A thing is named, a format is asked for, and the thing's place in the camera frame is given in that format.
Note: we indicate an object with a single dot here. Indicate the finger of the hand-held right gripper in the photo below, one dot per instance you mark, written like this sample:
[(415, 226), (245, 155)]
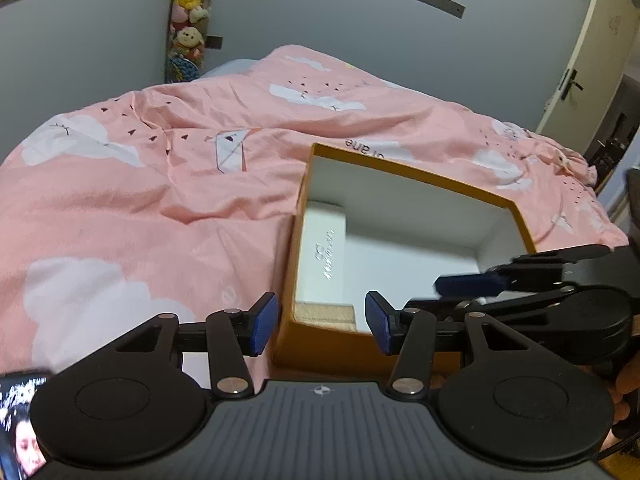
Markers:
[(520, 305), (465, 283)]

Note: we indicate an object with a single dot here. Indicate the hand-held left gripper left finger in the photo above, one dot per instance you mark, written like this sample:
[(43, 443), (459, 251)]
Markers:
[(262, 322)]

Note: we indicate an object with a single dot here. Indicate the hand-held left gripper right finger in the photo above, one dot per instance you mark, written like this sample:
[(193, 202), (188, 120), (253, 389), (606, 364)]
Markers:
[(377, 322)]

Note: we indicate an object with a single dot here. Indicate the orange cardboard box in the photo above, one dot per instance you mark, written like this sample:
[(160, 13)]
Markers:
[(320, 347)]

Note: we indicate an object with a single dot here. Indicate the dark printed picture box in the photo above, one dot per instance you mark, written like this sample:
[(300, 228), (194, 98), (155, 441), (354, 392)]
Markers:
[(20, 425)]

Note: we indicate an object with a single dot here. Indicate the person's right hand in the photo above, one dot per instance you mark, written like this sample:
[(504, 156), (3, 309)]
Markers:
[(625, 390)]

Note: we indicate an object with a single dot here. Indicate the white flat box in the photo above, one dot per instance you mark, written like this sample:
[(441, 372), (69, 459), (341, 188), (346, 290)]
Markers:
[(320, 240)]

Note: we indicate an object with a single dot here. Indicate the dark furniture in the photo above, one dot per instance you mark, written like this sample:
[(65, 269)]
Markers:
[(607, 152)]

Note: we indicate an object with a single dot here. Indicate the pink cloud print duvet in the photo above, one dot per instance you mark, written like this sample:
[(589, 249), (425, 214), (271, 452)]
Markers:
[(150, 200)]

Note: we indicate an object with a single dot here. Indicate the light blue pillow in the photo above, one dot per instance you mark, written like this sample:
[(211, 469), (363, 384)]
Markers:
[(230, 67)]

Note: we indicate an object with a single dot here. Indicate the cream door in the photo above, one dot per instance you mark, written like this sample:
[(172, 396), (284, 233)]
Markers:
[(600, 35)]

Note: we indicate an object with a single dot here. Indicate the hanging column of plush toys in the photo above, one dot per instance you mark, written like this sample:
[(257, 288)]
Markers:
[(190, 5)]

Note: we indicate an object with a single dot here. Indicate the small dark wall fixture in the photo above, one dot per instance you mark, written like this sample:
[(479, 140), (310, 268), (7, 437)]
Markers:
[(214, 42)]

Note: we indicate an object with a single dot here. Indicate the grey wall strip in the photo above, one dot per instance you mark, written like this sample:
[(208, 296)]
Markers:
[(432, 0)]

